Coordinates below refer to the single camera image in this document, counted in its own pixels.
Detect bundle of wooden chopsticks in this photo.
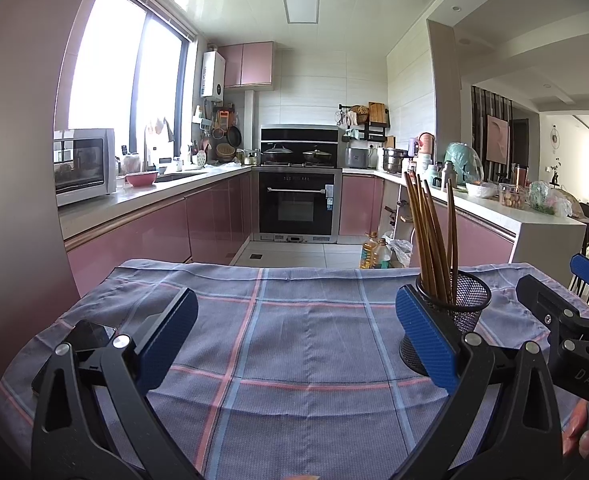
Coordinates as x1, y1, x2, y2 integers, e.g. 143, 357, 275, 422
405, 170, 460, 308

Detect black wall shelf rack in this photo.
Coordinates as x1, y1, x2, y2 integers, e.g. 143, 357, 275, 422
339, 102, 390, 143

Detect pink base cabinets with sink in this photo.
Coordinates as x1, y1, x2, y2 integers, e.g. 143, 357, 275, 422
59, 165, 252, 298

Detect pink wall cabinets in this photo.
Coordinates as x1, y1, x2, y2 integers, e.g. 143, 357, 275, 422
217, 41, 274, 91

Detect clear food container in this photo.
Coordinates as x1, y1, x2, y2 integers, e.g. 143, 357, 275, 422
499, 183, 526, 209

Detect dark pot with lid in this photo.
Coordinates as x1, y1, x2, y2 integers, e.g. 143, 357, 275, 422
302, 146, 333, 165

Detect black smartphone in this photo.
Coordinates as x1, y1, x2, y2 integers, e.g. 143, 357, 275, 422
31, 319, 118, 396

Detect white microwave oven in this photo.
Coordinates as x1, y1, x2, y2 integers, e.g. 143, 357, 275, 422
53, 128, 118, 207

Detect white water heater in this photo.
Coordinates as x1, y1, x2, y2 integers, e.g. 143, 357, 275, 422
200, 51, 226, 101

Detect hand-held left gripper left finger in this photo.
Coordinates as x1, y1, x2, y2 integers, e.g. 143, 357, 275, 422
30, 287, 200, 480

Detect person's right hand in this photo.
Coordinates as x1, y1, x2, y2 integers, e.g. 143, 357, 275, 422
562, 400, 589, 457

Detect clear plastic bag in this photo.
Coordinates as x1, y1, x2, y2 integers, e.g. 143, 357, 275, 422
382, 230, 414, 268

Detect pink wall picture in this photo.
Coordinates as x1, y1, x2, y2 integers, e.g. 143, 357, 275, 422
485, 114, 510, 165

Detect stainless steamer pot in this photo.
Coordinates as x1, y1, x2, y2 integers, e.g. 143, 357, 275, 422
382, 147, 409, 173

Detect blue-grey checked tablecloth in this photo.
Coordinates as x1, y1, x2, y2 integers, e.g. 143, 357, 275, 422
0, 258, 589, 480

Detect ceiling light panel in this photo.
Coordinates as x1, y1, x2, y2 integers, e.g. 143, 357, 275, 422
282, 0, 321, 25

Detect black wok with lid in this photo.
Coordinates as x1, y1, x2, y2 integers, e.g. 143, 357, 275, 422
262, 144, 294, 165

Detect plastic bag of greens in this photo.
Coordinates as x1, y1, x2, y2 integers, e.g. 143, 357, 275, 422
527, 180, 573, 217

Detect silver toaster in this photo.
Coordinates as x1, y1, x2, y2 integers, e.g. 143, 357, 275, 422
345, 146, 370, 169

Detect kitchen window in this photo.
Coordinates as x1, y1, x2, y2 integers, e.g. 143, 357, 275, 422
53, 0, 196, 161

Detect yellow oil bottle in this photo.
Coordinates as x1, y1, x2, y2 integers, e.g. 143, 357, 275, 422
359, 231, 379, 270

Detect striped room divider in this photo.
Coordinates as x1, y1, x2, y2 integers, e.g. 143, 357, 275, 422
471, 85, 513, 181

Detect pink base cabinets with peninsula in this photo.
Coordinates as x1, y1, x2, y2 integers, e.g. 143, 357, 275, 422
339, 167, 588, 273

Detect black stove with oven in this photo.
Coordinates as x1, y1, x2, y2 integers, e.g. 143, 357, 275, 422
254, 124, 343, 243

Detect black mesh holder cup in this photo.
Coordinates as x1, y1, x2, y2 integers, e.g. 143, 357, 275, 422
399, 270, 492, 376

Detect green plastic-covered appliance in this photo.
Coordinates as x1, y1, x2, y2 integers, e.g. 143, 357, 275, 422
445, 141, 484, 183

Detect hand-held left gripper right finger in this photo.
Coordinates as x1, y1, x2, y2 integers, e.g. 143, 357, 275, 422
392, 285, 565, 480

